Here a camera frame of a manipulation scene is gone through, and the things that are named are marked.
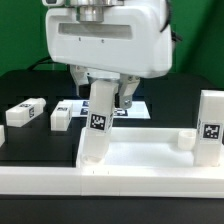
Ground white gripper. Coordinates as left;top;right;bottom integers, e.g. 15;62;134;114
46;5;172;110

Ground white desk top tray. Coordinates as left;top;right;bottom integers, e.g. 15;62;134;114
76;127;224;169

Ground white marker sheet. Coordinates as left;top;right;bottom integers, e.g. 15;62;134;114
68;100;150;119

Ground white block left edge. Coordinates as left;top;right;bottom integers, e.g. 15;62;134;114
0;125;5;147

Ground white L-shaped fence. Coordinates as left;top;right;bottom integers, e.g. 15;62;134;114
0;167;224;198

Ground black cables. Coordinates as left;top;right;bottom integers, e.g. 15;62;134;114
27;56;54;72

